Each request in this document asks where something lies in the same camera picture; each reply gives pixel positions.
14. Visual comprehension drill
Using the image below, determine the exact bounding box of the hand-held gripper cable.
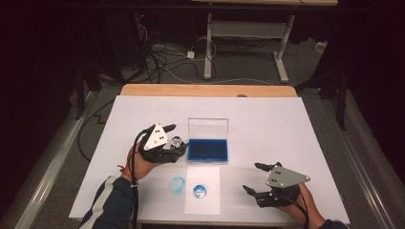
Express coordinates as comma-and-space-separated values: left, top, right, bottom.
130, 127, 152, 229
278, 190, 311, 229

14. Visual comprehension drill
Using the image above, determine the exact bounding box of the white floor cable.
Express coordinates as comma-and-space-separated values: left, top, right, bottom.
159, 65, 275, 87

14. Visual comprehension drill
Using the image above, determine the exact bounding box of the person's right hand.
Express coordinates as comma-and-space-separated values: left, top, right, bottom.
276, 183, 328, 229

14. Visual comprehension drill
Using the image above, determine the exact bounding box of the right hand-held gripper cable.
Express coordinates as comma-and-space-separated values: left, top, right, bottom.
278, 190, 311, 229

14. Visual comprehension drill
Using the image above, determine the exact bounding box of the black stand leg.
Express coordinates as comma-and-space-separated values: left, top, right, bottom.
336, 70, 349, 132
75, 63, 87, 121

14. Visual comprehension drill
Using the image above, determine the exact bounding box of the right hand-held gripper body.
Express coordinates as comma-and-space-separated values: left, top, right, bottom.
255, 161, 311, 208

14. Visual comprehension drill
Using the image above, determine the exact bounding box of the blue ink pad box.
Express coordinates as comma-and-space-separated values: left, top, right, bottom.
186, 117, 229, 164

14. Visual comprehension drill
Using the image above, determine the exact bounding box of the bundle of floor cables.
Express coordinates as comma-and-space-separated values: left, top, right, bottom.
133, 22, 218, 84

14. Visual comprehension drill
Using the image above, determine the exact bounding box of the left hand-held gripper cable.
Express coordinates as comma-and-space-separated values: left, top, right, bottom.
130, 127, 152, 229

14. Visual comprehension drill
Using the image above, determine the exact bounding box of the round stamp with clear handle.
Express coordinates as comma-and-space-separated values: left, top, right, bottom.
168, 135, 189, 156

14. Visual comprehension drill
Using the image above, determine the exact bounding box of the white paper sheet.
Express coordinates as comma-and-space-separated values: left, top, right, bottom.
183, 165, 222, 216

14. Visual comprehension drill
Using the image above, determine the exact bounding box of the grey metal floor rail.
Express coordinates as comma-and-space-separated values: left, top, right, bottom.
9, 90, 99, 229
321, 98, 399, 229

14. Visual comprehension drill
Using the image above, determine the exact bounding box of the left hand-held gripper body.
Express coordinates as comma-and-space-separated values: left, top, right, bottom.
139, 123, 181, 164

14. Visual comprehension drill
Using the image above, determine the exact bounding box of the black floor cable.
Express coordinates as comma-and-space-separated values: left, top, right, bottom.
76, 99, 116, 161

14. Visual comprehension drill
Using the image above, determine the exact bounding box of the white metal desk frame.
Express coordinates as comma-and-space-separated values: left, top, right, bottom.
190, 0, 339, 84

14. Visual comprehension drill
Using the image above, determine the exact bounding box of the person's left hand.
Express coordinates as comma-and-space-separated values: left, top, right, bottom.
122, 141, 165, 183

